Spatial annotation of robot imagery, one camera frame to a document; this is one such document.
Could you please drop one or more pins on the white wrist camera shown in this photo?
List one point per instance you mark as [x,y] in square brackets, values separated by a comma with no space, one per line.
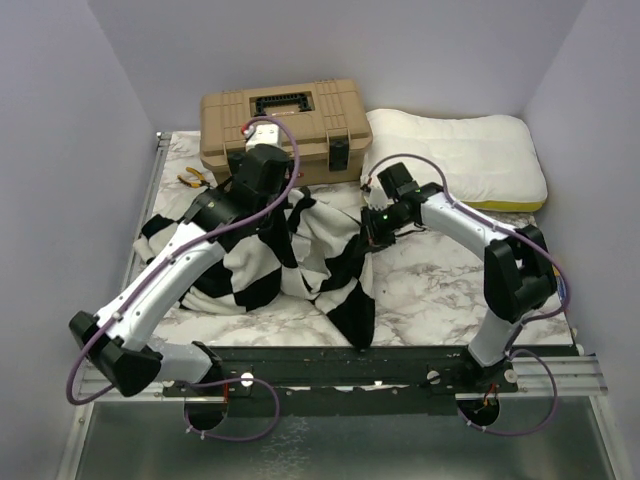
[262,134]
[373,193]

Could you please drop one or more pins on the black white checkered pillowcase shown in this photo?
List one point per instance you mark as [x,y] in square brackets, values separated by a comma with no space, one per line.
[309,251]

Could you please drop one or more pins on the white pillow yellow edge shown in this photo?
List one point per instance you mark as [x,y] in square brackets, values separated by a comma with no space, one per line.
[489,162]

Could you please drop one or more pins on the aluminium left side rail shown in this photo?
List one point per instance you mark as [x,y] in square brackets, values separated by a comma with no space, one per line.
[163,144]

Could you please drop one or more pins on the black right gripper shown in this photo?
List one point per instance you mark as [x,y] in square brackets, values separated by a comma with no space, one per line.
[371,235]

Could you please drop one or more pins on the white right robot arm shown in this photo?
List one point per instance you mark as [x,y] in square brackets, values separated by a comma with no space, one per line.
[518,273]

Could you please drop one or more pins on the yellow handled pliers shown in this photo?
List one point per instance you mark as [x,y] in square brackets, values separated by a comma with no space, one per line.
[194,179]

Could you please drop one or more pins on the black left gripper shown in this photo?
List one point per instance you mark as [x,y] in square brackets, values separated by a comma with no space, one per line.
[285,186]

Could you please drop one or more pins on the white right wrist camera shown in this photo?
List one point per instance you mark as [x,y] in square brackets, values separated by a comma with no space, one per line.
[373,193]

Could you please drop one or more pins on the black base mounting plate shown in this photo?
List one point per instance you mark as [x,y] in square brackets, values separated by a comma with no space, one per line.
[208,399]

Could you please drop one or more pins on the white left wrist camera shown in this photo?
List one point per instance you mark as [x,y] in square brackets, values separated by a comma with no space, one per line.
[262,134]

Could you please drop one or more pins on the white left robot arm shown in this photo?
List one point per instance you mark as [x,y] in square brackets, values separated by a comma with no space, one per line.
[116,339]

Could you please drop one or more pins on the aluminium rail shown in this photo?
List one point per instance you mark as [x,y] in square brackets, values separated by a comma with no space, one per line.
[568,375]
[163,144]

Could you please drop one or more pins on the tan plastic toolbox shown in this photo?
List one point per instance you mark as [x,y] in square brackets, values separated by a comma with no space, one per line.
[327,119]

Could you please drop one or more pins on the aluminium front rail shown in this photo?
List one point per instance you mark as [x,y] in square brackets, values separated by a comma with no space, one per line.
[568,375]

